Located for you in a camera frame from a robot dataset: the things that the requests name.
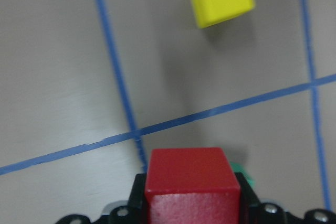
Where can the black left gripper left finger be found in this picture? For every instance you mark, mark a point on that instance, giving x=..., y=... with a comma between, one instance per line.
x=137, y=201

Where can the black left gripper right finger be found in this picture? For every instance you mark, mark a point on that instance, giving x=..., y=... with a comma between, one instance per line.
x=248, y=203

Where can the red wooden block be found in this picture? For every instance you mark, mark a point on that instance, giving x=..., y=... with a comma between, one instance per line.
x=191, y=185

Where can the green wooden block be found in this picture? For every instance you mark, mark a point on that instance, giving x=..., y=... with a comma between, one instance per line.
x=238, y=168

